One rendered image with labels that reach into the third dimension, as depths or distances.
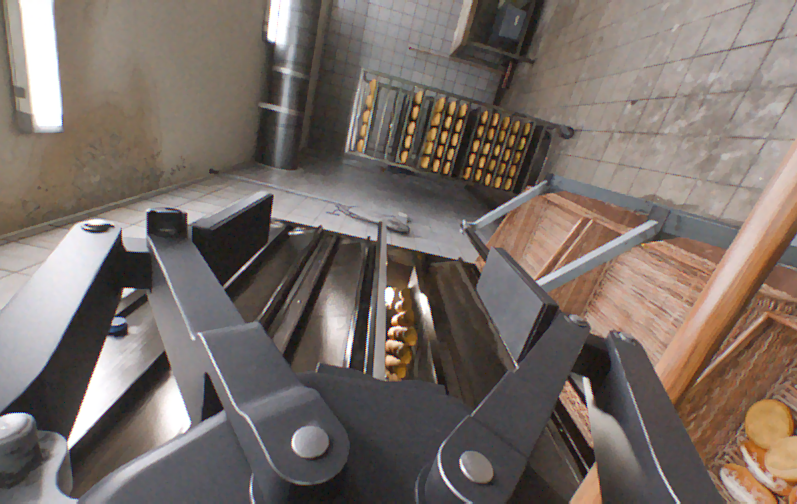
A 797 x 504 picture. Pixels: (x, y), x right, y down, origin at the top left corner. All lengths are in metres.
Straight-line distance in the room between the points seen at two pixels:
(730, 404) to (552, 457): 0.38
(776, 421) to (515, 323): 0.90
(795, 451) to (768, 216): 0.69
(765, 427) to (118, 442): 1.23
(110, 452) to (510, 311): 0.76
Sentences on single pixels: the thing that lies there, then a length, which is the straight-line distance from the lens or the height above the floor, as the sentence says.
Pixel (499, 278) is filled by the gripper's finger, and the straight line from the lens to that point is 0.19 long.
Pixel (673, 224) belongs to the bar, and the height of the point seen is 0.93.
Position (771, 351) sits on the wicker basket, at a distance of 0.99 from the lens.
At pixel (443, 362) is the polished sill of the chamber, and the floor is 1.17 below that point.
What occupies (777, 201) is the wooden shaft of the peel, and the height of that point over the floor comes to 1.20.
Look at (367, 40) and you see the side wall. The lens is 5.32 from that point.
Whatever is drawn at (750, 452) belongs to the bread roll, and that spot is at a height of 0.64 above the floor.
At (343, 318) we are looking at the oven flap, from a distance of 1.11.
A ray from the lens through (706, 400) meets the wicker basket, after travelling 0.99.
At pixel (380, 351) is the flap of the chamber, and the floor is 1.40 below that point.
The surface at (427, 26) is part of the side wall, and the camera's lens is 5.38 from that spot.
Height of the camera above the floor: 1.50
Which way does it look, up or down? 7 degrees down
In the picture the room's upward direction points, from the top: 77 degrees counter-clockwise
